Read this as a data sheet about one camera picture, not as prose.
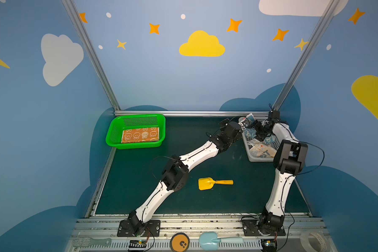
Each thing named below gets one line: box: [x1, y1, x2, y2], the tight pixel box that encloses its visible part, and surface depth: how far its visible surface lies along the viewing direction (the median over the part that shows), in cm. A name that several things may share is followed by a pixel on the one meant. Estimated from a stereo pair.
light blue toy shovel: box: [198, 231, 244, 251], surface depth 72 cm
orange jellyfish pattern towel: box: [121, 127, 160, 144], surface depth 112 cm
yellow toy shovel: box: [197, 177, 234, 191], surface depth 90 cm
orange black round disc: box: [169, 232, 191, 252], surface depth 72 cm
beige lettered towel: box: [249, 143, 278, 159], surface depth 101 cm
